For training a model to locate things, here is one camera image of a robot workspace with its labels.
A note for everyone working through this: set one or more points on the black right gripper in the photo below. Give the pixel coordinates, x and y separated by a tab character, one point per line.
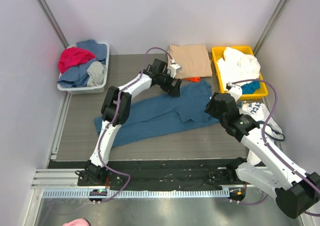
218	106

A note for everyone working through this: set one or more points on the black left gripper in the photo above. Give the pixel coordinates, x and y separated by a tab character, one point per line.
169	82

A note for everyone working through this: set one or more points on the dark blue t-shirt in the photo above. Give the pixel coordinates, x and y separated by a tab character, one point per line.
164	114

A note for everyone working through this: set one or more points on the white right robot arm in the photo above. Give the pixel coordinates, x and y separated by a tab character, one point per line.
293	188

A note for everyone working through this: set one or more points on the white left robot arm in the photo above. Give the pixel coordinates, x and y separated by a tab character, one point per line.
116	110

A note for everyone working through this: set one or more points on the folded orange t-shirt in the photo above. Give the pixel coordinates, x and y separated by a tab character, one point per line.
194	79

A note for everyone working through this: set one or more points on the teal garment in tray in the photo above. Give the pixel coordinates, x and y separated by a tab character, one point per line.
251	87

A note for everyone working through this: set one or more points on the white printed t-shirt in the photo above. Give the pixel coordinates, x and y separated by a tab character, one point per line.
259	112

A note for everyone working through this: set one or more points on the folded beige t-shirt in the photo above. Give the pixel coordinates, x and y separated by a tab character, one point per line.
193	59

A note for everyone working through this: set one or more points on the white t-shirt in tray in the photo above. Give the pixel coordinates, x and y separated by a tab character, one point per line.
236	66

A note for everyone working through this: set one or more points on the grey plastic bin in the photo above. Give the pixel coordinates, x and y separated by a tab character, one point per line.
90	89

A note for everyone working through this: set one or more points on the grey garment in bin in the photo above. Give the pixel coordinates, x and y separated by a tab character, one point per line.
96	74

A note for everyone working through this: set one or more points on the blue checked shirt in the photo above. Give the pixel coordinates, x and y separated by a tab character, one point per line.
77	76

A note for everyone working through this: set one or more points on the pink red garment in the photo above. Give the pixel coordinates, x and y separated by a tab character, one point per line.
72	57

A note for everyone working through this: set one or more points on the pink object at bottom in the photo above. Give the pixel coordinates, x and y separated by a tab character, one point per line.
78	222

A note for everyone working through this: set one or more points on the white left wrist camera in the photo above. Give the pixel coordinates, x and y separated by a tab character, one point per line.
174	68

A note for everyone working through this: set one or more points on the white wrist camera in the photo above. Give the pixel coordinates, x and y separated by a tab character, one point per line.
234	90
174	68

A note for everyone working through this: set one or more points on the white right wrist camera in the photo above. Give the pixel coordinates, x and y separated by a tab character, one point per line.
234	90

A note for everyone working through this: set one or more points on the slotted cable duct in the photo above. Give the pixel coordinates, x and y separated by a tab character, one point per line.
103	194

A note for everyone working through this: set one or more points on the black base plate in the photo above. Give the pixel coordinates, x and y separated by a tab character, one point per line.
156	175

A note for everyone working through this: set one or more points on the right aluminium frame post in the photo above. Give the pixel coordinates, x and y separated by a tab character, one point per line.
270	24

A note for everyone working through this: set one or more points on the aluminium frame post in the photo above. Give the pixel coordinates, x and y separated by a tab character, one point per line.
270	24
53	22

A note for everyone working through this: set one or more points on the left aluminium frame post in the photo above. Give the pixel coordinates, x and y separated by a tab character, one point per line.
53	22

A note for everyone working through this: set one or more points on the aluminium rail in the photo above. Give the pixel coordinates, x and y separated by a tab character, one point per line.
54	178

